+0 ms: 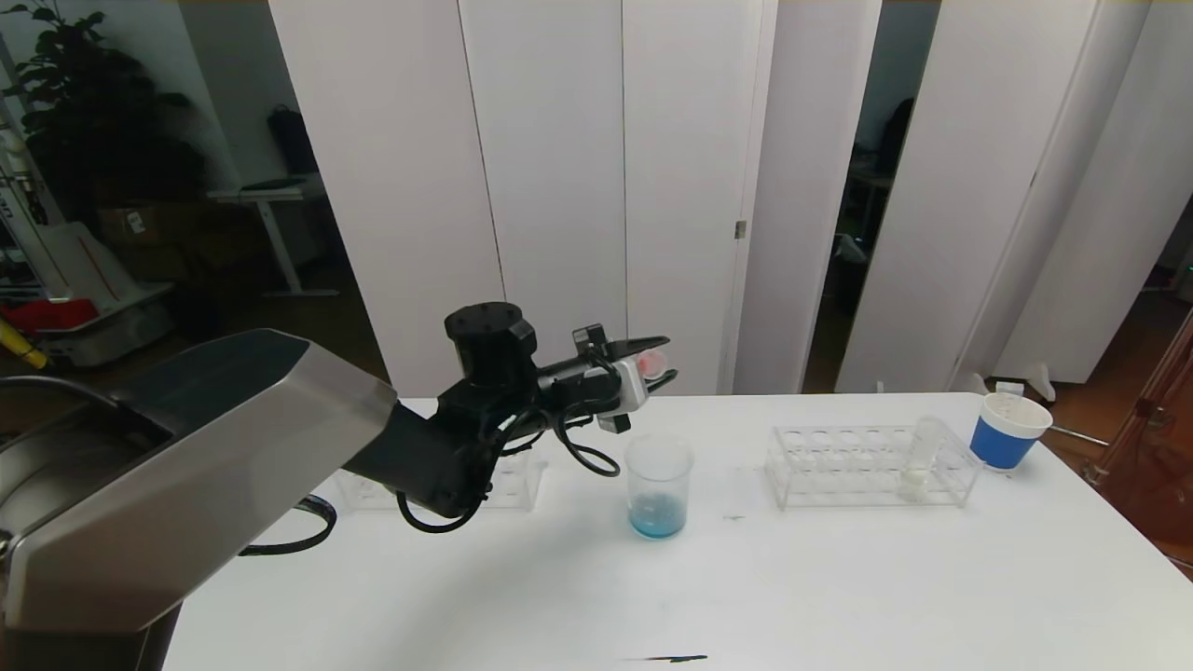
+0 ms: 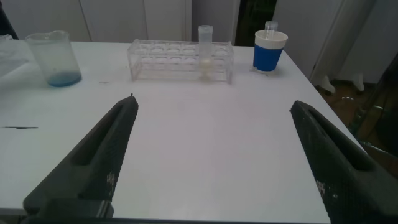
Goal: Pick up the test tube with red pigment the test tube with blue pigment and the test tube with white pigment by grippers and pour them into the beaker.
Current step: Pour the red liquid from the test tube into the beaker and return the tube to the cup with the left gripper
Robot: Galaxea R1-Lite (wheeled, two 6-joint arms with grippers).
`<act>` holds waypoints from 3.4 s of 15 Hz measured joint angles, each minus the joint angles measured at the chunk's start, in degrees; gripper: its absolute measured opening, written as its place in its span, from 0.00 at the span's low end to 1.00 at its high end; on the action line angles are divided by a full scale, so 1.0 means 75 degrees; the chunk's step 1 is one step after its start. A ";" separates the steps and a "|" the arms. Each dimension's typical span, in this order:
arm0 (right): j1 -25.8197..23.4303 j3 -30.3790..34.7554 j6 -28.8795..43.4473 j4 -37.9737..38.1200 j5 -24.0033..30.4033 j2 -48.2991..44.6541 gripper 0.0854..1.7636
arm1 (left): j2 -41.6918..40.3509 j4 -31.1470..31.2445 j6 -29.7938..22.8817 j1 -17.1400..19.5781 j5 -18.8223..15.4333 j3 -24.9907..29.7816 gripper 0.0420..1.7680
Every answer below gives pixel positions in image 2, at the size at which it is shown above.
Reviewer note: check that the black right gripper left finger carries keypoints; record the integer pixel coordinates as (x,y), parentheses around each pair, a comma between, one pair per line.
(90,168)

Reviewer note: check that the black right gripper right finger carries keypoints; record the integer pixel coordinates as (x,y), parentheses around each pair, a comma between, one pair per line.
(342,171)

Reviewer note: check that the test tube with red pigment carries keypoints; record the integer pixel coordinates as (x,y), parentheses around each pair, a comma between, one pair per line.
(271,29)

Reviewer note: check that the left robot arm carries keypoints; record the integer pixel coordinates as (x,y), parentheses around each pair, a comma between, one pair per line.
(4,21)

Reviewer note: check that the clear plastic beaker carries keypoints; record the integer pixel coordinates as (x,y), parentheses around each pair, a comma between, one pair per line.
(63,79)

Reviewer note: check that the clear acrylic test tube rack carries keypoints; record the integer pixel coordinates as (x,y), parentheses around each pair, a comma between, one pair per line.
(174,62)
(14,59)

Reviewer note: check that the test tube with pale yellow pigment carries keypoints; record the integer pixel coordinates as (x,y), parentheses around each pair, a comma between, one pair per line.
(206,67)

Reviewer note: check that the white partition foot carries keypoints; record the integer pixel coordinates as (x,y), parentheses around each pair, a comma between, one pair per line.
(357,81)

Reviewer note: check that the paper cup with blue band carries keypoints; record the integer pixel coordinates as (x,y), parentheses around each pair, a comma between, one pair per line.
(268,56)

